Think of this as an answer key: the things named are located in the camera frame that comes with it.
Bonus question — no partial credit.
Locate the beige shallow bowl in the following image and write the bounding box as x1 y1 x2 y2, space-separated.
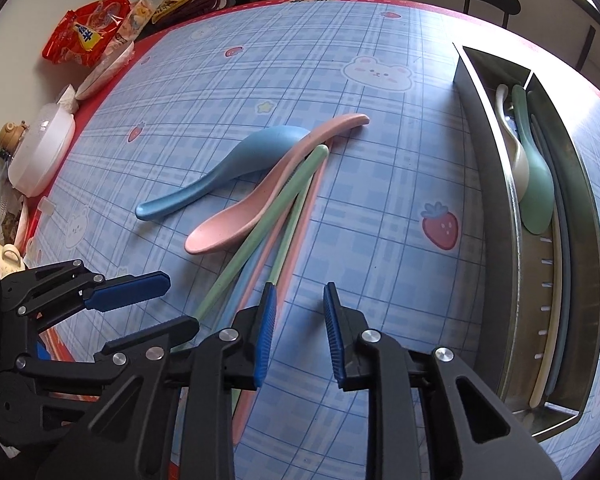
75 40 136 101

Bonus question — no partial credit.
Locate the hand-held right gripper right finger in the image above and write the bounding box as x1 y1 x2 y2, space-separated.
323 281 563 480

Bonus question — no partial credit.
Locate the green chopstick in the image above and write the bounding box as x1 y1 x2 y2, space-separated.
230 160 326 411
172 144 329 351

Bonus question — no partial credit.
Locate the stainless steel utensil tray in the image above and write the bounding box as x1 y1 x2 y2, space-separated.
452 42 600 443

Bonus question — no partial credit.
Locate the blue spoon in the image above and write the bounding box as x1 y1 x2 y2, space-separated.
134 126 312 221

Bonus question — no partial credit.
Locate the blue plaid table mat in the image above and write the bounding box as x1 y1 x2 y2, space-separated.
22 0 600 480

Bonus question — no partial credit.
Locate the pink spoon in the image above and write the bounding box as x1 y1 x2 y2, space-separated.
185 113 371 256

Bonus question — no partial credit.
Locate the red snack bag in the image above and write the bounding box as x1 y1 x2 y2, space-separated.
42 0 133 68

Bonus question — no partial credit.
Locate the beige spoon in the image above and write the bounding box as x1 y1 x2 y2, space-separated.
495 84 531 203

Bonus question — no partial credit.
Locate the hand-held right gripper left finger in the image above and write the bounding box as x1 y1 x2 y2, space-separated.
35 282 277 480

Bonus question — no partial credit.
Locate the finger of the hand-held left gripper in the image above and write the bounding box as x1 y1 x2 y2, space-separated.
7 316 201 396
0 259 172 333

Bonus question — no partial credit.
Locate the white lidded bowl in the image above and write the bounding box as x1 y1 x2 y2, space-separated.
7 102 77 196

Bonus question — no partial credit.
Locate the pink chopstick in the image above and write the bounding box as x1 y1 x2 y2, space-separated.
230 140 335 446
215 160 306 321

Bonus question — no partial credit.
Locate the green spoon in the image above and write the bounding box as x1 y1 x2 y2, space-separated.
511 84 553 236

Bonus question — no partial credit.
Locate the small brown teapot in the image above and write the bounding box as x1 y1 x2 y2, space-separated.
0 120 31 158

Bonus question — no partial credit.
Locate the blue chopstick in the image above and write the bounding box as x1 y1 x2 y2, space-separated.
215 260 266 326

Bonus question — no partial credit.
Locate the clear snack packet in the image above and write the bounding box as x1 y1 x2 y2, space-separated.
117 0 161 43

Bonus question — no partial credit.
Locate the dark metal rack frame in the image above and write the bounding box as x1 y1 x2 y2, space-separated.
575 25 597 73

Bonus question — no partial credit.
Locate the small beige cup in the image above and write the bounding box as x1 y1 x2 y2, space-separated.
0 242 26 276

